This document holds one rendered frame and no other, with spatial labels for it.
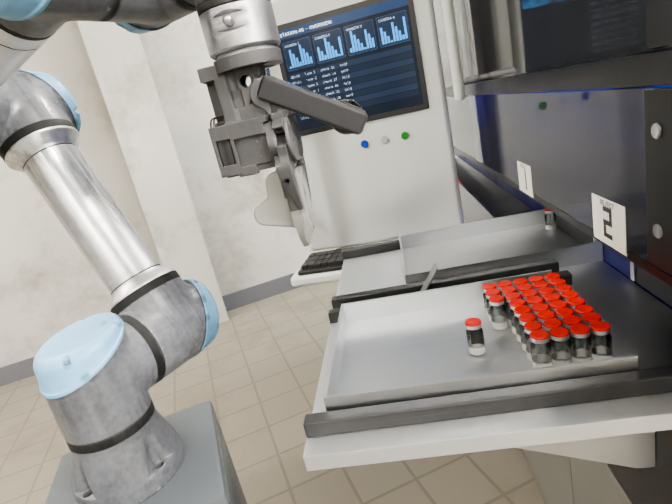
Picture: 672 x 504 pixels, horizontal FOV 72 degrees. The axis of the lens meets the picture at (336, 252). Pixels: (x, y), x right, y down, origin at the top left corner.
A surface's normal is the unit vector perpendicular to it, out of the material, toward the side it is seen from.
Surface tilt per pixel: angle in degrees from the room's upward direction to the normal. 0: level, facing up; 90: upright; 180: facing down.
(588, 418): 0
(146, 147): 90
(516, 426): 0
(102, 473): 72
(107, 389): 90
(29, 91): 63
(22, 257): 90
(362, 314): 90
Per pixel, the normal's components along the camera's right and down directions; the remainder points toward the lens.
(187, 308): 0.65, -0.50
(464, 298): -0.09, 0.31
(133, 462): 0.52, -0.18
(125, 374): 0.84, -0.07
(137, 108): 0.33, 0.21
